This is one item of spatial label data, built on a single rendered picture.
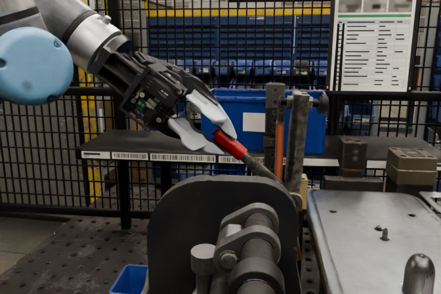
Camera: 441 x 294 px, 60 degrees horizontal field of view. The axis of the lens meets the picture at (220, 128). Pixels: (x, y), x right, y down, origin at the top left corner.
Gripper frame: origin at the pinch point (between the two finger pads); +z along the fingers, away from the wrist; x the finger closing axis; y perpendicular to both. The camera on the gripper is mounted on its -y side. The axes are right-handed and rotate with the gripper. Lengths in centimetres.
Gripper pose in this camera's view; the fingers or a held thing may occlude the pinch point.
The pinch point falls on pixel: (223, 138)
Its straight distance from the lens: 56.4
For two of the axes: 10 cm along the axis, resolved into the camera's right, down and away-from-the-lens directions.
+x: 6.0, -7.6, -2.5
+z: 7.9, 6.1, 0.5
